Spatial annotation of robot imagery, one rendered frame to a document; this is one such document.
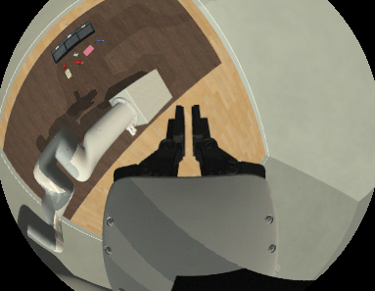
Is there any grey rack of bins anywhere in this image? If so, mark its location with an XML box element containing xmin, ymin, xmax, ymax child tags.
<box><xmin>51</xmin><ymin>21</ymin><xmax>95</xmax><ymax>64</ymax></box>

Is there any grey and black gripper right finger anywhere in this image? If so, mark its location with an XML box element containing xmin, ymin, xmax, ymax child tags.
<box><xmin>192</xmin><ymin>105</ymin><xmax>265</xmax><ymax>178</ymax></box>

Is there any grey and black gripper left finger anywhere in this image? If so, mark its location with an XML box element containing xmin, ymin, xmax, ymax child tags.
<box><xmin>114</xmin><ymin>105</ymin><xmax>185</xmax><ymax>182</ymax></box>

